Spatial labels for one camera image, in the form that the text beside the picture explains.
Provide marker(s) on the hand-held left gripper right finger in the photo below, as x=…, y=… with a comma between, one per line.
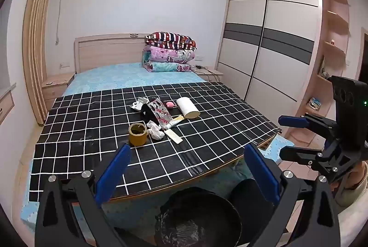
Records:
x=260, y=170

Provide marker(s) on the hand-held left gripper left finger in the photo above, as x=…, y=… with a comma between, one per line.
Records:
x=115, y=169

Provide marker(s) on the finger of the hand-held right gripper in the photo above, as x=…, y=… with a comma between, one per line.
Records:
x=299, y=155
x=291, y=121

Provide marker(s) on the brown tape roll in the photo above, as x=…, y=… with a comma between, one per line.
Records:
x=137, y=137

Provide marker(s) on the white tissue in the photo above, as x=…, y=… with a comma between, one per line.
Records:
x=155, y=132

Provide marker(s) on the black round waste bin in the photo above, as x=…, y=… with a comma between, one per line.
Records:
x=227, y=215

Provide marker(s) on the beige stick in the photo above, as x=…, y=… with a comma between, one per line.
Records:
x=174, y=137

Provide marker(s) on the printed snack packet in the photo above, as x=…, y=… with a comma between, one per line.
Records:
x=162, y=114

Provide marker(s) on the white tube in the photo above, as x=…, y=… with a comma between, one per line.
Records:
x=174, y=122

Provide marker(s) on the white paper roll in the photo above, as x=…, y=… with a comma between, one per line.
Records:
x=187, y=107

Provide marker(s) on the person's right forearm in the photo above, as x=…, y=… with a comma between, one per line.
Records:
x=356, y=178

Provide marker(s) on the blue and white stack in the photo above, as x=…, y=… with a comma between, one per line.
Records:
x=314, y=103

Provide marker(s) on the black white-checked cloth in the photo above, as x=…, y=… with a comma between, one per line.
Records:
x=86, y=126

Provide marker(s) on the wooden corner shelf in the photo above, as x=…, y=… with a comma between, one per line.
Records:
x=330, y=63

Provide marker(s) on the black cap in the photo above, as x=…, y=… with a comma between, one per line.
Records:
x=148, y=113

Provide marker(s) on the open white plastic case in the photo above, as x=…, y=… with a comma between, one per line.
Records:
x=138, y=104

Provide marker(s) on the sliding-door wardrobe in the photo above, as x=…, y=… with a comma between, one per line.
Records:
x=267, y=34

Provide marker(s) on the wooden nightstand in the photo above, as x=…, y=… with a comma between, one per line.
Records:
x=212, y=73
x=57, y=86

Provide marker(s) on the bed with blue sheet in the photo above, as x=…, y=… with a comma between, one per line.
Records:
x=120, y=76

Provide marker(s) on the black bin with liner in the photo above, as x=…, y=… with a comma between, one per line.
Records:
x=184, y=232

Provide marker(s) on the cyan folded quilt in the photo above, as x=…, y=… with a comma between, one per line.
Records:
x=164, y=66

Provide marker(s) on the wooden headboard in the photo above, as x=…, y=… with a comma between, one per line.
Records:
x=109, y=50

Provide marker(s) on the wooden drawer cabinet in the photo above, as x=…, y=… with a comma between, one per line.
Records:
x=5, y=106

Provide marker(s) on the striped folded blanket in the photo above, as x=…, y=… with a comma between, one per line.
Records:
x=169, y=39

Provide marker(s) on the wooden door frame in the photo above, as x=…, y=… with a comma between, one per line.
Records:
x=36, y=48

